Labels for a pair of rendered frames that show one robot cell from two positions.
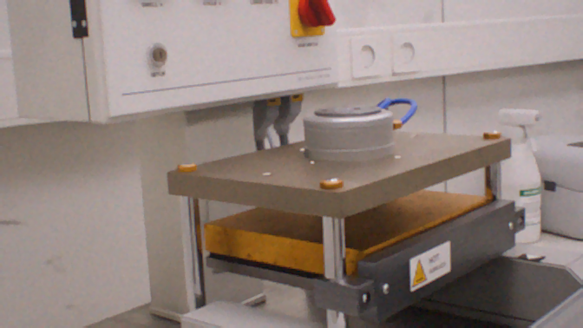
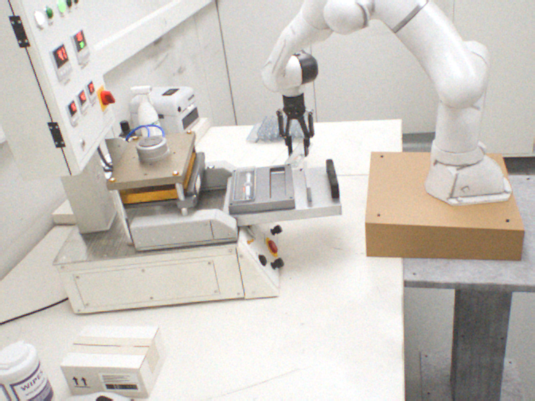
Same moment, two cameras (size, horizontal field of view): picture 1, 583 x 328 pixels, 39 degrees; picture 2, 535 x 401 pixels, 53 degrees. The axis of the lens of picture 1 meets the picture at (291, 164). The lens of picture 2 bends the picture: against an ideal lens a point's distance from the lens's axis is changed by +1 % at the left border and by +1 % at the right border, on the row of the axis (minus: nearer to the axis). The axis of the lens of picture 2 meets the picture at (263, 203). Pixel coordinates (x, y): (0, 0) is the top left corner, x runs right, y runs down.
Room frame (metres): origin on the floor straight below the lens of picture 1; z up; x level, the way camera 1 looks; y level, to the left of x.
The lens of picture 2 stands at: (-0.47, 0.48, 1.64)
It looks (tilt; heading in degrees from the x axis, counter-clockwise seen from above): 30 degrees down; 324
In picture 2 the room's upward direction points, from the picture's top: 8 degrees counter-clockwise
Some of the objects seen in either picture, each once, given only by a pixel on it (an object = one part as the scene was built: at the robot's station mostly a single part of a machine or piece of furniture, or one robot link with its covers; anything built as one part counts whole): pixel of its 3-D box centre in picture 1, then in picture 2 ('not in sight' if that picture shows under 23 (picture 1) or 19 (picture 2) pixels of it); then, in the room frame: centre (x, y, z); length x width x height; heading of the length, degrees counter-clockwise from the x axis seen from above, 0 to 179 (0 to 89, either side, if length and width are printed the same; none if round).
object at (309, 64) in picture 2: not in sight; (296, 61); (0.84, -0.68, 1.16); 0.18 x 0.10 x 0.13; 161
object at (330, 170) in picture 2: not in sight; (332, 177); (0.42, -0.39, 0.99); 0.15 x 0.02 x 0.04; 140
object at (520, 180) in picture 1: (519, 175); (148, 115); (1.50, -0.43, 0.92); 0.09 x 0.08 x 0.25; 41
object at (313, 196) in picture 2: not in sight; (280, 189); (0.51, -0.29, 0.97); 0.30 x 0.22 x 0.08; 50
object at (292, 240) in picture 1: (357, 200); (158, 169); (0.71, -0.06, 1.07); 0.22 x 0.17 x 0.10; 140
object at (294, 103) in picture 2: not in sight; (294, 106); (0.89, -0.69, 0.99); 0.08 x 0.08 x 0.09
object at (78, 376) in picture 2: not in sight; (115, 360); (0.48, 0.26, 0.80); 0.19 x 0.13 x 0.09; 38
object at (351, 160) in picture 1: (335, 174); (146, 161); (0.74, -0.04, 1.08); 0.31 x 0.24 x 0.13; 140
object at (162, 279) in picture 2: not in sight; (180, 239); (0.72, -0.07, 0.84); 0.53 x 0.37 x 0.17; 50
